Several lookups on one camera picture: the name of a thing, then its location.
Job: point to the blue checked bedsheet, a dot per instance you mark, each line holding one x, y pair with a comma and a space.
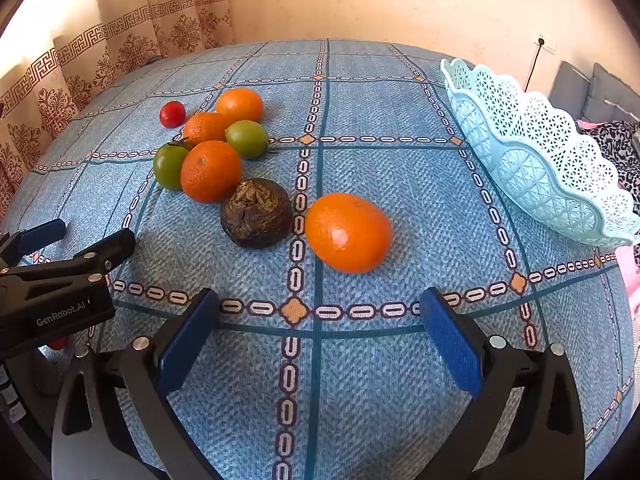
350, 385

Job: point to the green tomato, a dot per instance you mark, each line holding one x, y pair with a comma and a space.
166, 166
246, 137

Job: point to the leopard print cloth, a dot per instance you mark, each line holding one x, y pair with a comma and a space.
615, 145

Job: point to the light blue plastic basket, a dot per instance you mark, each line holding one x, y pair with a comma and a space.
540, 160

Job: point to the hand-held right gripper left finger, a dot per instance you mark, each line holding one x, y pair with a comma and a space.
187, 345

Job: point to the dark brown wrinkled fruit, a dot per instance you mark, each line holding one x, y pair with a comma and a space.
256, 212

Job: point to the beige patterned curtain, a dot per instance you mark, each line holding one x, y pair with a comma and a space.
100, 50

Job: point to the white wall socket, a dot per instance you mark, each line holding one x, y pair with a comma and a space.
546, 41

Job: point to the grey cushion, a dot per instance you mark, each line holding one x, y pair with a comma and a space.
612, 92
570, 85

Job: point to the pink cloth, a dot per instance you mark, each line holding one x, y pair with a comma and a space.
630, 270

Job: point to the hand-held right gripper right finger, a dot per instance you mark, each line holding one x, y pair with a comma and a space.
450, 345

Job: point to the red tomato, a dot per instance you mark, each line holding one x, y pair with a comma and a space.
172, 113
58, 343

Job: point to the large orange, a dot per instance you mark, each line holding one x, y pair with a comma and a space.
348, 232

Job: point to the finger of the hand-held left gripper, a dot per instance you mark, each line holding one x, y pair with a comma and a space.
112, 245
42, 235

